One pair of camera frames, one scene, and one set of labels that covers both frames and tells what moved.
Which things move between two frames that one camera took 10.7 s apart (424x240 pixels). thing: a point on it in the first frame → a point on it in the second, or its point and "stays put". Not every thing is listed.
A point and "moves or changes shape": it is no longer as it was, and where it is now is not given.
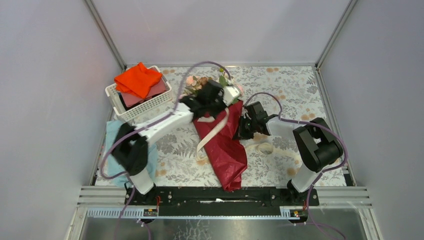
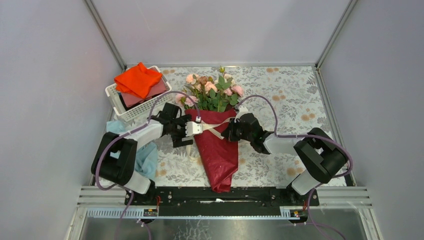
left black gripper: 222,105 → 178,141
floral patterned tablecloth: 291,93 stays put
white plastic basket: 123,114 stays put
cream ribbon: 250,147 → 208,125
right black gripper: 241,134 → 229,133
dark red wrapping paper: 227,150 moves or changes shape
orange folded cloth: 137,80 stays put
